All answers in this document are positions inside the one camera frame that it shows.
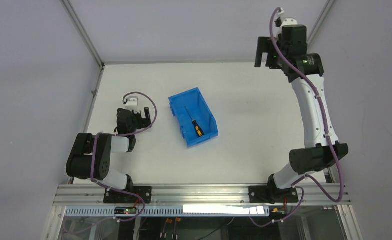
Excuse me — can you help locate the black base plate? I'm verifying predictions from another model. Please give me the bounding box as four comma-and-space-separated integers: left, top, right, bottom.
248, 185, 299, 204
103, 185, 152, 204

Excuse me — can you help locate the small green circuit board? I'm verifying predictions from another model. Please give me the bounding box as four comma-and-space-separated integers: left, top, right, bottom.
114, 207, 138, 215

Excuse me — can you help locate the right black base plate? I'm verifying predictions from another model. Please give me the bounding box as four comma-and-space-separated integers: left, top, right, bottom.
248, 185, 299, 204

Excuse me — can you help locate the aluminium frame rail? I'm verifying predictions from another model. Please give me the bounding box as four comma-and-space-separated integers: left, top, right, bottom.
53, 183, 334, 207

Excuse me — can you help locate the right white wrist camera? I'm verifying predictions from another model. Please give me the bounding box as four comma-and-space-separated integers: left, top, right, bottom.
274, 16, 298, 28

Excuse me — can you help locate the black yellow screwdriver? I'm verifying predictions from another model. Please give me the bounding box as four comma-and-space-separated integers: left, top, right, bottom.
185, 107, 204, 137

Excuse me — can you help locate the blue plastic bin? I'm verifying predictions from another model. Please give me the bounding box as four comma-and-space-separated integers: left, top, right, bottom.
168, 87, 219, 148

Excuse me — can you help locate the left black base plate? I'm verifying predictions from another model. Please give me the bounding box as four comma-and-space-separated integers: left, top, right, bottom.
103, 185, 152, 204

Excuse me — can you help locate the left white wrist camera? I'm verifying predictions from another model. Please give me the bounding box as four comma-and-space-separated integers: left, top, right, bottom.
123, 96, 139, 112

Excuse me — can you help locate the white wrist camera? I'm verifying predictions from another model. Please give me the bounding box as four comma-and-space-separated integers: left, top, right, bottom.
274, 16, 298, 28
123, 96, 139, 112

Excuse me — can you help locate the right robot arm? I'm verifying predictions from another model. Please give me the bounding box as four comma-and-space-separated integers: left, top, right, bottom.
254, 24, 348, 204

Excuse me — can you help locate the slotted grey cable duct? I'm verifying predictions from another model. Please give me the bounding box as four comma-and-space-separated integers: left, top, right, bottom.
65, 204, 270, 218

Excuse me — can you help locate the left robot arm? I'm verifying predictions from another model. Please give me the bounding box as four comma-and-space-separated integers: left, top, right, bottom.
66, 107, 151, 193

